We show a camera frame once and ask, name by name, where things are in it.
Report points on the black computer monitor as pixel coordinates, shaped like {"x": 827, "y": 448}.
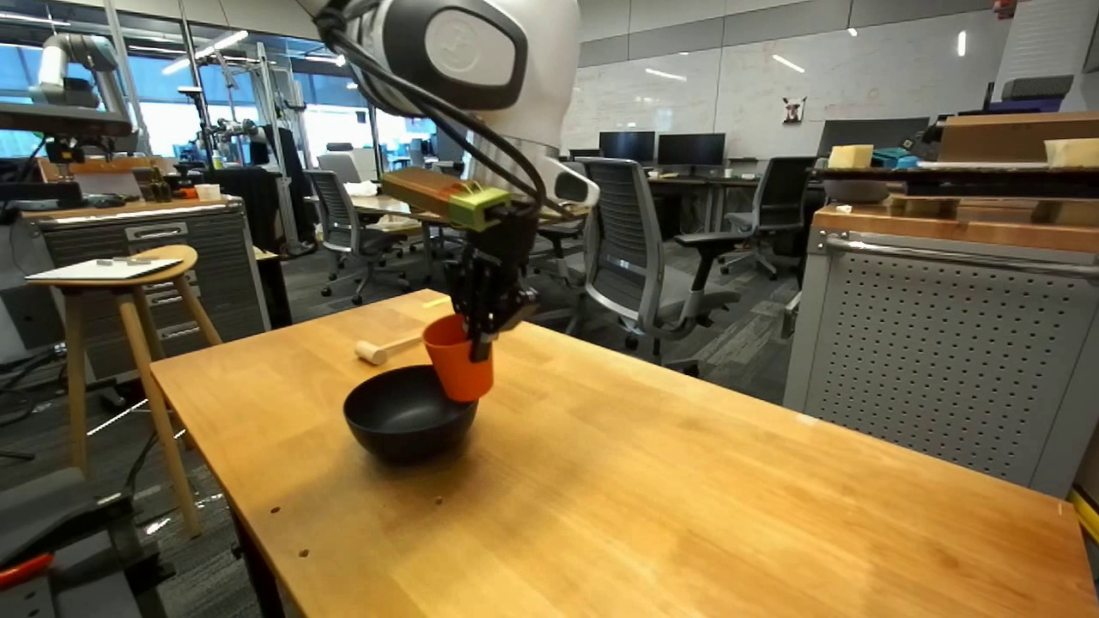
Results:
{"x": 692, "y": 150}
{"x": 639, "y": 145}

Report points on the black bowl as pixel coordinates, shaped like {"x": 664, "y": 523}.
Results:
{"x": 402, "y": 415}

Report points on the grey perforated metal cabinet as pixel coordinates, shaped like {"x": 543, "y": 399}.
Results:
{"x": 960, "y": 338}

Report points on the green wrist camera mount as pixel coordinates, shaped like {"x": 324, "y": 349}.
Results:
{"x": 448, "y": 201}

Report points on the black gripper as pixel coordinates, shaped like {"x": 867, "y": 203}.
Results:
{"x": 490, "y": 278}

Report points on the white tray on stool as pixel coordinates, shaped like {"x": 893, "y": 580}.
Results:
{"x": 105, "y": 268}

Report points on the grey drawer cabinet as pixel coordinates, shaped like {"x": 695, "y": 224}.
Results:
{"x": 150, "y": 278}

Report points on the orange plastic cup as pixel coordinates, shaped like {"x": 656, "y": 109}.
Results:
{"x": 450, "y": 354}

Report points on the grey office chair left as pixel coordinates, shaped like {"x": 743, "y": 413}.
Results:
{"x": 354, "y": 234}

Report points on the grey mesh office chair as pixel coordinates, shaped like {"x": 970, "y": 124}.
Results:
{"x": 627, "y": 263}

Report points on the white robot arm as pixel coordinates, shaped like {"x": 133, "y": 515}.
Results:
{"x": 496, "y": 77}

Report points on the black office chair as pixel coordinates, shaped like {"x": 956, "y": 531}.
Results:
{"x": 776, "y": 208}

